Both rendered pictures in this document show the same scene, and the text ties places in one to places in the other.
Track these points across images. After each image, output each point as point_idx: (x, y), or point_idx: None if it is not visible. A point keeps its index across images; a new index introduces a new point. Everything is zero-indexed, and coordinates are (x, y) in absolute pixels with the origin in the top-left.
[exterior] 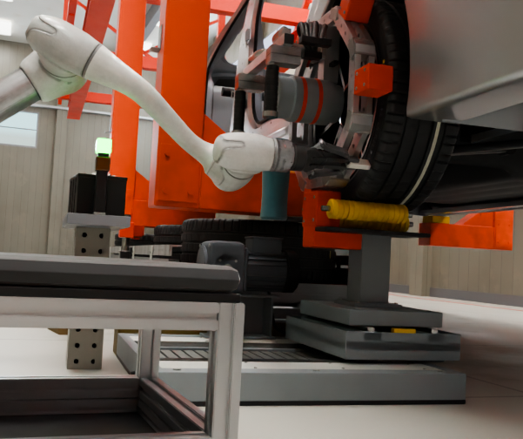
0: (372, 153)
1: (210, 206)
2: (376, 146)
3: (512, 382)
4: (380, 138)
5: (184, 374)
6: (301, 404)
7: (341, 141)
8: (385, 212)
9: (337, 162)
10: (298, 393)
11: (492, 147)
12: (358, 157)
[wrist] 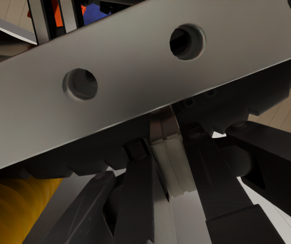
0: (210, 99)
1: None
2: (255, 91)
3: (35, 233)
4: None
5: None
6: None
7: (222, 34)
8: (60, 183)
9: (159, 186)
10: None
11: (136, 3)
12: (197, 123)
